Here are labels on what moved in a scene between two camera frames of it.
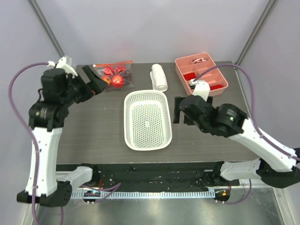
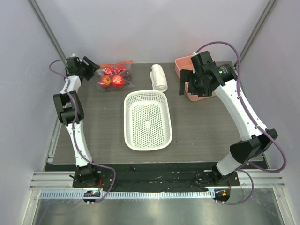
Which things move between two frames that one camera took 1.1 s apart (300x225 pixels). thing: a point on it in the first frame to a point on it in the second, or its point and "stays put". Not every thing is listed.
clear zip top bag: x=117 y=75 stays put
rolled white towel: x=159 y=80 stays put
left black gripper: x=97 y=85 to x=92 y=67
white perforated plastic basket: x=147 y=120 stays put
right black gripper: x=187 y=107 to x=195 y=85
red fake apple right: x=117 y=81 stays put
